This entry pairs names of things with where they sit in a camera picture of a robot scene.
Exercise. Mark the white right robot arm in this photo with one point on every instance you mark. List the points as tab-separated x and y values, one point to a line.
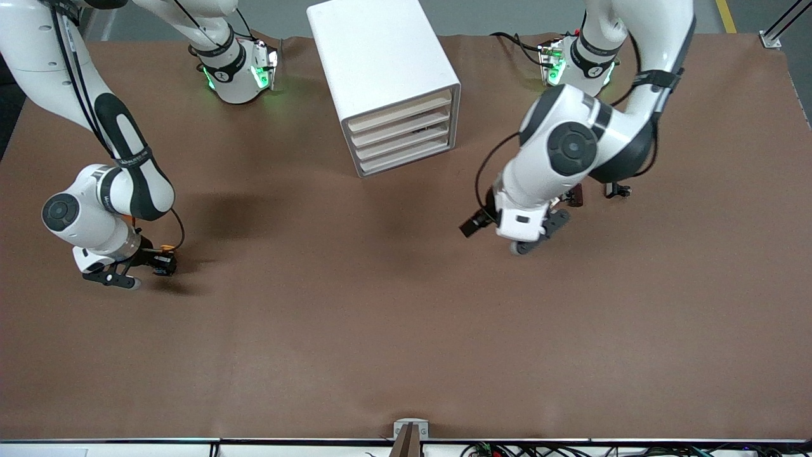
38	51

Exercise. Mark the yellow floor tape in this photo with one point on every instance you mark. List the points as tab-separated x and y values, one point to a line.
726	16

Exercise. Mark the brown table cover sheet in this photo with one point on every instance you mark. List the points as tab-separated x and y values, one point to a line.
406	317

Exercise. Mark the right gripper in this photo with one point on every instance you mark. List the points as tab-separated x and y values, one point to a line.
150	256

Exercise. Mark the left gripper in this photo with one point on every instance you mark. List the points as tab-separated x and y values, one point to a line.
484	218

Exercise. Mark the grey metal bracket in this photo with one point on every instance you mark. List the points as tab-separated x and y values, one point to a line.
398	429

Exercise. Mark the white drawer cabinet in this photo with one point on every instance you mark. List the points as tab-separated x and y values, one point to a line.
380	51

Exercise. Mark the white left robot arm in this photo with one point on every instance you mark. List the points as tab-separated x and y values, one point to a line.
536	174

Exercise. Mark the cream plastic drawer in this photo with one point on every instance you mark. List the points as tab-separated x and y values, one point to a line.
399	112
406	155
403	141
401	127

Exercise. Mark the brown tapered bar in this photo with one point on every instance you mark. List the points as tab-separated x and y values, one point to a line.
407	444

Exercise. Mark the small black electrical component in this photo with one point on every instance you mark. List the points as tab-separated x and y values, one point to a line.
615	190

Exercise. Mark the yellow mushroom push button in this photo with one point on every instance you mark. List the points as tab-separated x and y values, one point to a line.
166	265

